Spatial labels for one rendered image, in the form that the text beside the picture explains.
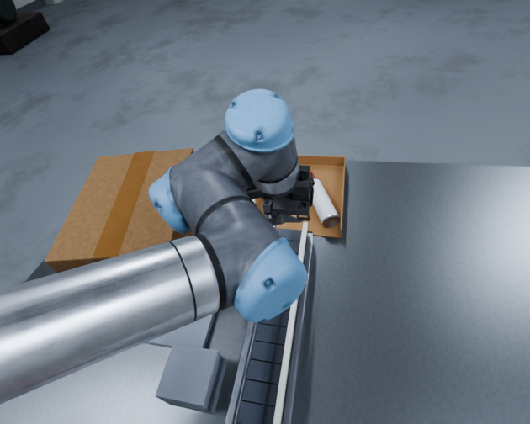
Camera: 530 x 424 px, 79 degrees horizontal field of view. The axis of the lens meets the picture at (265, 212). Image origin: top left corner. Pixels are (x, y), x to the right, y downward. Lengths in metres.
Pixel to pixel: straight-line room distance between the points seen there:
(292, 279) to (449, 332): 0.61
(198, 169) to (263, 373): 0.48
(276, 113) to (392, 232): 0.66
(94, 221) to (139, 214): 0.09
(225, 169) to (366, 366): 0.56
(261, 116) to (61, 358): 0.28
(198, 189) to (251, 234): 0.09
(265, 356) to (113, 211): 0.43
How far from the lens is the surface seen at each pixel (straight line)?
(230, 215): 0.32
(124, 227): 0.68
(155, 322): 0.27
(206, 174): 0.37
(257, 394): 0.72
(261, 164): 0.38
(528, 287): 0.98
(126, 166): 0.83
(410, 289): 0.88
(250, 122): 0.37
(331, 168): 1.11
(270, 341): 0.74
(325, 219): 0.90
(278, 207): 0.55
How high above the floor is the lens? 1.58
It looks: 49 degrees down
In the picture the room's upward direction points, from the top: 10 degrees counter-clockwise
